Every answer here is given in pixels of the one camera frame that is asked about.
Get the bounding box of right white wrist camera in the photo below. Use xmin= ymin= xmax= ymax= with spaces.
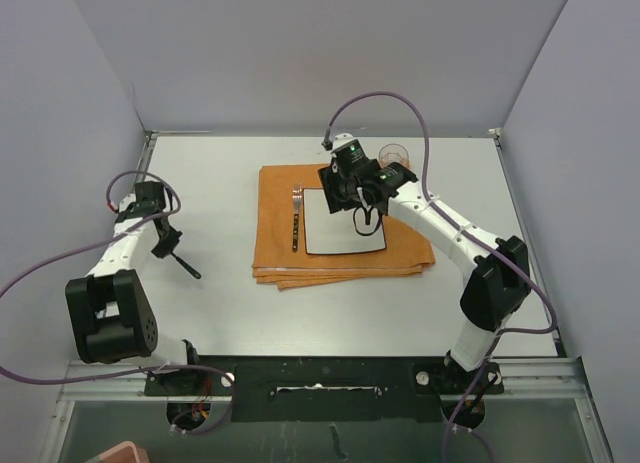
xmin=321 ymin=133 xmax=357 ymax=159

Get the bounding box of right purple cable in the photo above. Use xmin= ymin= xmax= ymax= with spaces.
xmin=320 ymin=91 xmax=559 ymax=463

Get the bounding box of clear drinking glass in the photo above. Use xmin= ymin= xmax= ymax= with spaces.
xmin=378 ymin=143 xmax=411 ymax=169

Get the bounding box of purple cable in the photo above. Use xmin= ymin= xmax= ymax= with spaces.
xmin=320 ymin=91 xmax=559 ymax=463
xmin=0 ymin=169 xmax=238 ymax=438

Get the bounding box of orange cloth napkin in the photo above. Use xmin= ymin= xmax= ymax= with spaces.
xmin=252 ymin=164 xmax=436 ymax=290

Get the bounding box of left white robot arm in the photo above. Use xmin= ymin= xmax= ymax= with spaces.
xmin=65 ymin=181 xmax=203 ymax=394

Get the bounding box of pink box corner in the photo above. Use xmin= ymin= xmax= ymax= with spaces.
xmin=98 ymin=441 xmax=150 ymax=463

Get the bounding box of silver fork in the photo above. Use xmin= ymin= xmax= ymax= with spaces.
xmin=292 ymin=184 xmax=303 ymax=252

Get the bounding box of gold fork green handle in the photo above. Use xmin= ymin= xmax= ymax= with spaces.
xmin=171 ymin=253 xmax=202 ymax=280

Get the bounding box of white square plate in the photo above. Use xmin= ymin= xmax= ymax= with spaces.
xmin=303 ymin=188 xmax=386 ymax=256

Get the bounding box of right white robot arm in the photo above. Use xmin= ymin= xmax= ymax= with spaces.
xmin=318 ymin=133 xmax=531 ymax=392

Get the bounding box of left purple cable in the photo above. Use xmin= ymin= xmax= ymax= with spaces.
xmin=0 ymin=169 xmax=238 ymax=438

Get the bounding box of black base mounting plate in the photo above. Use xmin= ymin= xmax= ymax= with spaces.
xmin=144 ymin=356 xmax=504 ymax=423

